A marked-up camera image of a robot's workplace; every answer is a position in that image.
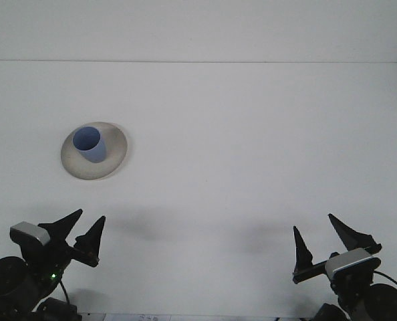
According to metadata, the pale blue cup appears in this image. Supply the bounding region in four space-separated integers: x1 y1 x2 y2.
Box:
72 125 107 165

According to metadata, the pale round plate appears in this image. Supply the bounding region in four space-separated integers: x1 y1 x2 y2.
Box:
59 120 130 182

